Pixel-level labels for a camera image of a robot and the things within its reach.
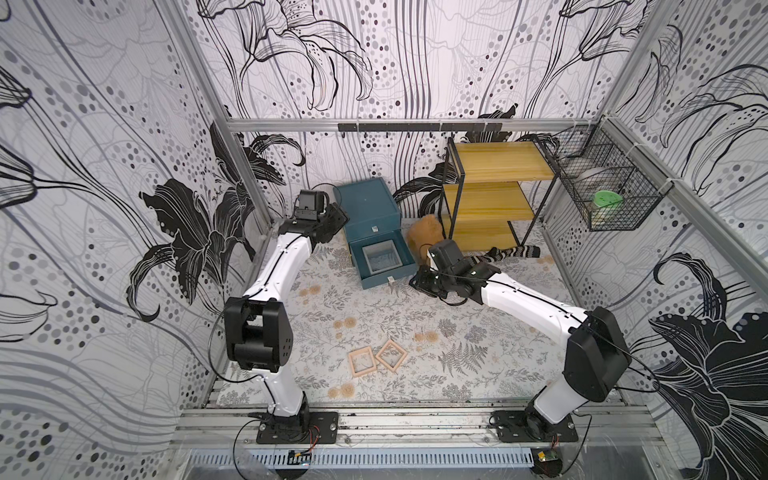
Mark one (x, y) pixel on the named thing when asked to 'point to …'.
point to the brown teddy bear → (423, 234)
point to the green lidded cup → (607, 198)
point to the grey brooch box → (382, 256)
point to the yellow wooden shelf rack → (481, 194)
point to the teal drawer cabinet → (374, 217)
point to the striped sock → (496, 254)
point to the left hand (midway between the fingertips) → (346, 220)
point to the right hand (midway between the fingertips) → (412, 280)
